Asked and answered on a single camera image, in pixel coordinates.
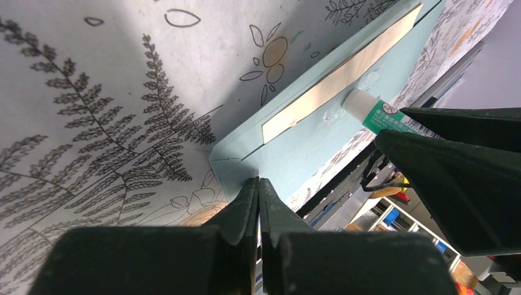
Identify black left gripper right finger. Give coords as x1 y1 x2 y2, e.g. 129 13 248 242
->
259 178 456 294

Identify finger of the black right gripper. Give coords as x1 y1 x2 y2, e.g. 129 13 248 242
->
401 108 520 153
374 130 520 256

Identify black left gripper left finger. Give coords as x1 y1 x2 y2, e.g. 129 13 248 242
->
29 178 259 294

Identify small glue stick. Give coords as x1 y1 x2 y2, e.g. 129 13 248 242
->
342 88 441 138

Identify floral table mat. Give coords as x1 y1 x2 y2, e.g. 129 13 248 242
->
0 0 514 295

